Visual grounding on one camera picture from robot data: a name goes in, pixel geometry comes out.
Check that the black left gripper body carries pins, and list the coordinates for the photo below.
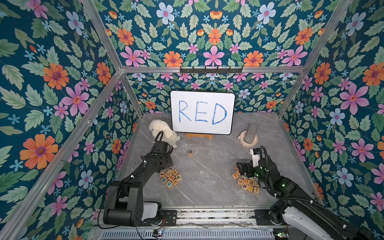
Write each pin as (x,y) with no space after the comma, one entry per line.
(167,155)

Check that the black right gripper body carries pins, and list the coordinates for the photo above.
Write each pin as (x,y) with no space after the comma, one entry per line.
(245,169)

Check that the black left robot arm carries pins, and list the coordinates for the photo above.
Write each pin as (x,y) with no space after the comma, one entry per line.
(124,205)

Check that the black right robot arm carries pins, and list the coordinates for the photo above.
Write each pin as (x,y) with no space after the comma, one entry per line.
(295,207)

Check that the white whiteboard reading RED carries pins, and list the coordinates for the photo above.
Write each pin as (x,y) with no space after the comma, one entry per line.
(202,112)

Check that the white plush dog toy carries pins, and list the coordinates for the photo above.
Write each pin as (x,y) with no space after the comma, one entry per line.
(169,136)

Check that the wooden block brown X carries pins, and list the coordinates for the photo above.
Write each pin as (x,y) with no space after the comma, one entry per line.
(175,172)

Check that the grey felt pad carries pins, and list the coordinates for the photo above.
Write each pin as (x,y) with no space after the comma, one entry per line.
(250,133)

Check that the wooden block blue M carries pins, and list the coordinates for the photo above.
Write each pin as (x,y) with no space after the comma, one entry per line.
(164,180)

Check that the wooden block green P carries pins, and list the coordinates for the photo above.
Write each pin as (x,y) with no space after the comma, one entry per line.
(179,178)

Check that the wooden block blue K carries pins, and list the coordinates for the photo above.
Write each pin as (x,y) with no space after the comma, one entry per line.
(169,184)

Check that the wooden block brown H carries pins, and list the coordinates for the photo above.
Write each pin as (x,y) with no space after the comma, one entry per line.
(175,182)

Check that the wooden whiteboard easel stand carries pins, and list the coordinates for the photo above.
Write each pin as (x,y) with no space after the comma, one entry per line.
(190,135)

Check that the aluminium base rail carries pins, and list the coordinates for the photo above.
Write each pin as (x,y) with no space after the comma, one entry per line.
(252,217)

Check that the black hook rail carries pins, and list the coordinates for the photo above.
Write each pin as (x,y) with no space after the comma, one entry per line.
(211,70)

